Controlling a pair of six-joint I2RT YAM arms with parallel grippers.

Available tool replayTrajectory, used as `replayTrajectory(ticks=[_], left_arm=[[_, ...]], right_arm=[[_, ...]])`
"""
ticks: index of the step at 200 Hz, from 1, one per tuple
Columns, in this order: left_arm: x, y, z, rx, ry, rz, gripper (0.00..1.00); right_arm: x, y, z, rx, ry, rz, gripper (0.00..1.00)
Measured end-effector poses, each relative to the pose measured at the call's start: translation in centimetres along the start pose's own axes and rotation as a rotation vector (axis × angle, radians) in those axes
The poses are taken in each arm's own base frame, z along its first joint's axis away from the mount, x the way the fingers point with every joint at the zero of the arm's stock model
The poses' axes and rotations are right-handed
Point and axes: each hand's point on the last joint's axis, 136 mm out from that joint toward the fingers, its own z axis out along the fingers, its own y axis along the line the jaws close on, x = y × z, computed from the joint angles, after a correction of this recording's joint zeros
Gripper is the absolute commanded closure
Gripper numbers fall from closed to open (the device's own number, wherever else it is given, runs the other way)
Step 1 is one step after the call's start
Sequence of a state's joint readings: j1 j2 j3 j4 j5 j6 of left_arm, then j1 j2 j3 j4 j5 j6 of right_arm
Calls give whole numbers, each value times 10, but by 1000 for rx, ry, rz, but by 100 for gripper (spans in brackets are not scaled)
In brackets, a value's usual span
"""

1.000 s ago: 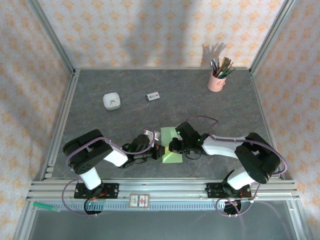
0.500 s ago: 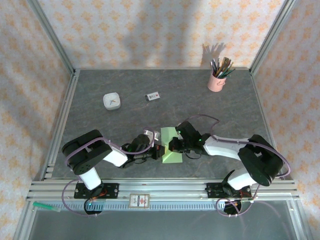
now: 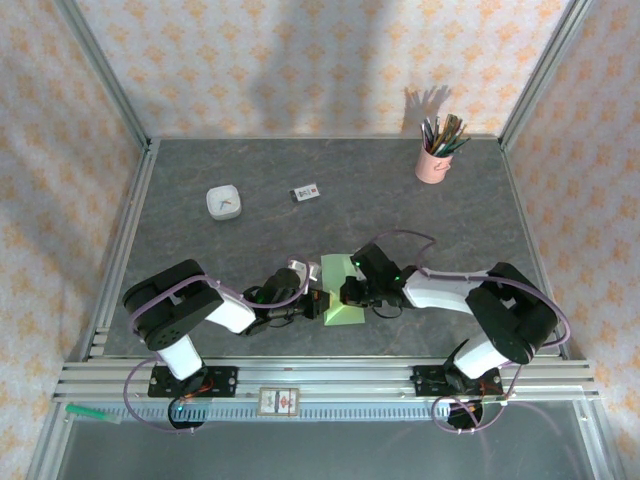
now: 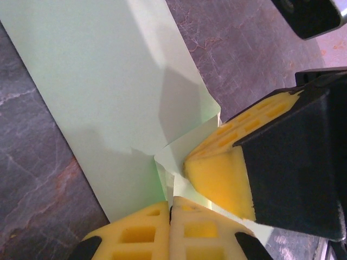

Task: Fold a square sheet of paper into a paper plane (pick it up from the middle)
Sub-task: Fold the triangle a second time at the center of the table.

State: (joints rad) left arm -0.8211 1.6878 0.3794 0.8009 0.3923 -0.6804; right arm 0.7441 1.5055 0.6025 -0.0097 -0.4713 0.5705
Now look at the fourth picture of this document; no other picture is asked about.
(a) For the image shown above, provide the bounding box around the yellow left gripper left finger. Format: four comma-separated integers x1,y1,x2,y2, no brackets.
67,200,171,260

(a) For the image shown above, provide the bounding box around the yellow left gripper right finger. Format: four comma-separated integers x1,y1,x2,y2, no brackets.
170,196,274,260

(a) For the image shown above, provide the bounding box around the light green paper sheet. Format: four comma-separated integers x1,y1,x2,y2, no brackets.
0,0,274,241

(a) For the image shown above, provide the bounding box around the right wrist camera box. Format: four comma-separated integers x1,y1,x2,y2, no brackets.
271,0,347,41

